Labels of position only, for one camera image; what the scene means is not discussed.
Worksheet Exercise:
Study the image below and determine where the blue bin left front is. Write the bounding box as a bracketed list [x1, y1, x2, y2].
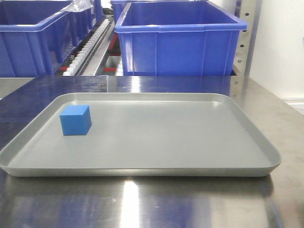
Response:
[0, 0, 96, 77]

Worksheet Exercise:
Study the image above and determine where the blue bin right front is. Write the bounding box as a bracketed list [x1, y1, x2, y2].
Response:
[115, 0, 247, 76]

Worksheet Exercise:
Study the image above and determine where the perforated metal shelf post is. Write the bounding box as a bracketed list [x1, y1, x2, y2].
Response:
[234, 0, 262, 77]

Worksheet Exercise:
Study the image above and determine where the grey rectangular tray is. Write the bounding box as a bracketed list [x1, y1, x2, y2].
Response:
[0, 93, 282, 177]

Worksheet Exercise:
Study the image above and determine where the blue cube block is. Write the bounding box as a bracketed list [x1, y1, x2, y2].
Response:
[59, 105, 92, 136]

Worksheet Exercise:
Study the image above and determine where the clear plastic film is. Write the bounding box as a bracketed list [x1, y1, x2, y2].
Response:
[63, 0, 92, 13]

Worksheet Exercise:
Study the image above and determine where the blue bin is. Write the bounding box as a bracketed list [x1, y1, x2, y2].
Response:
[115, 0, 247, 76]
[0, 0, 96, 77]

